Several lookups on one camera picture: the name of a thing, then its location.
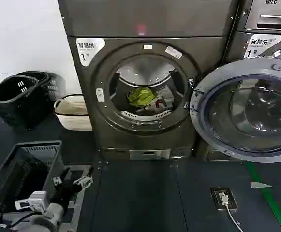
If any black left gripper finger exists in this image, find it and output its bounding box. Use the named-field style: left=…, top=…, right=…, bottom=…
left=52, top=169, right=70, bottom=186
left=72, top=169, right=94, bottom=189

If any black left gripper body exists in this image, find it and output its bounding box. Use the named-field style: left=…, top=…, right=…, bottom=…
left=49, top=179, right=80, bottom=206

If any grey plastic laundry basket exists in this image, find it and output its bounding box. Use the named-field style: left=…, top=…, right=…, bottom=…
left=0, top=140, right=64, bottom=214

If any white woven basket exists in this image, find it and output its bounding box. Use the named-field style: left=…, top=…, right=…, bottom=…
left=54, top=94, right=94, bottom=132

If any large black plastic basket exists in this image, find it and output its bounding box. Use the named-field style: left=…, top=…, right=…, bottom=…
left=0, top=74, right=44, bottom=131

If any dark garment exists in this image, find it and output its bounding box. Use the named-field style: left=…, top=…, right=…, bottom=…
left=135, top=106, right=156, bottom=116

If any green garment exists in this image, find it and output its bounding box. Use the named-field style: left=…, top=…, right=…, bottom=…
left=127, top=87, right=157, bottom=108

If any grey white garment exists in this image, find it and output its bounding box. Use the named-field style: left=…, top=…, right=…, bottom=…
left=154, top=84, right=175, bottom=110

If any white plug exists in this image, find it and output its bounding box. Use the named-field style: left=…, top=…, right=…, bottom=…
left=218, top=191, right=229, bottom=205

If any metal floor socket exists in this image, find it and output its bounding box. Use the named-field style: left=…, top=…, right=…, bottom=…
left=210, top=187, right=238, bottom=210

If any grey dryer with open drum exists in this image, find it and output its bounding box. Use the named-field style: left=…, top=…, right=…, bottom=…
left=57, top=0, right=239, bottom=162

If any grey tape piece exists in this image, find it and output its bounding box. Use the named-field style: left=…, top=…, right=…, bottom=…
left=250, top=181, right=273, bottom=189

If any round glass dryer door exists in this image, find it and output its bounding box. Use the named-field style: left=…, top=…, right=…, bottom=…
left=190, top=62, right=281, bottom=163

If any green floor tape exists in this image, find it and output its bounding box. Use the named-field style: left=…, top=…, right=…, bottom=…
left=245, top=161, right=281, bottom=232

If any grey washing machine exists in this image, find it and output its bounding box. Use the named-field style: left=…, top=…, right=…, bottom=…
left=223, top=0, right=281, bottom=162

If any grey metal basket frame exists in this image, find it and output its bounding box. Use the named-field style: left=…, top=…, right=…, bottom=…
left=0, top=164, right=94, bottom=232

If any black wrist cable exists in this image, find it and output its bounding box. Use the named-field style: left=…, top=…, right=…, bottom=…
left=0, top=210, right=36, bottom=229

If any white power cable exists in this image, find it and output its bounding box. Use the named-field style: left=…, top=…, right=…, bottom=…
left=224, top=203, right=246, bottom=232

